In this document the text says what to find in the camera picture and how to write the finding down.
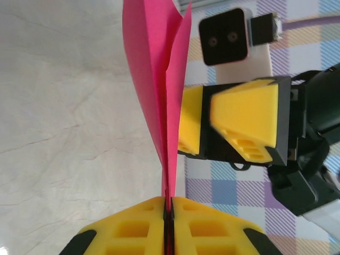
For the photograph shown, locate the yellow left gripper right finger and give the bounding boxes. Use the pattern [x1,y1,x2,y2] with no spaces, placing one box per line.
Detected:
[171,196,282,255]

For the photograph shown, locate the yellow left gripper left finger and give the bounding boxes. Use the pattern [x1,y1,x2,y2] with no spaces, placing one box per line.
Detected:
[61,196,168,255]

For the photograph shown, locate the pink red cloth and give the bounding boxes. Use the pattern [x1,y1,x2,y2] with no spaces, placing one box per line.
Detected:
[122,0,193,200]

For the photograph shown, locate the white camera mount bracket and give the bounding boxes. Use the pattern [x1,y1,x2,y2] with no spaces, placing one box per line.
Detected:
[215,44,273,86]

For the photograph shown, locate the thin black cable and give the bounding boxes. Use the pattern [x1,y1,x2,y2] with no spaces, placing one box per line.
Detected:
[230,161,251,171]

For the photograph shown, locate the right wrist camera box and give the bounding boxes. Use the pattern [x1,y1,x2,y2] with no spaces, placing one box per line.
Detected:
[198,7,252,66]

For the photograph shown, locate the purple cable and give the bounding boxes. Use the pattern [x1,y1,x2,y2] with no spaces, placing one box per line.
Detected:
[249,13,340,48]

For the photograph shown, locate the aluminium frame side rail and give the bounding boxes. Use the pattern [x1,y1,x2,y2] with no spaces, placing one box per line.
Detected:
[176,0,193,12]

